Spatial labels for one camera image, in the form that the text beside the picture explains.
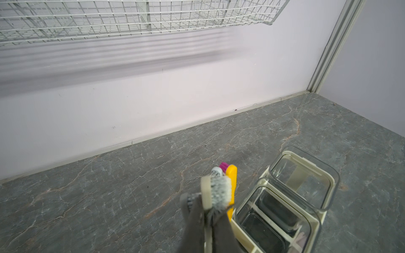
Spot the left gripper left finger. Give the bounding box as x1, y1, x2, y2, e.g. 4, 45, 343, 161
176, 196, 205, 253

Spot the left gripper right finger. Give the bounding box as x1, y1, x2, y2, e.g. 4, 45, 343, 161
212, 210, 242, 253

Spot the grey-green toothbrush vertical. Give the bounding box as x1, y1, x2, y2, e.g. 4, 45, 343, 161
180, 193, 199, 221

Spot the yellow toothbrush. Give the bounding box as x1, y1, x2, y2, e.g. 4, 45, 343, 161
225, 163, 238, 221

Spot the light blue toothbrush vertical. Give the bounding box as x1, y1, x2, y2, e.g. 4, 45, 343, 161
211, 167, 224, 178

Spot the cream toothbrush holder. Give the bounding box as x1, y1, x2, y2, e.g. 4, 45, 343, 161
231, 146, 340, 253

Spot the white wire wall basket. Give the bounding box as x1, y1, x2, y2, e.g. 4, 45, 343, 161
1, 0, 288, 46

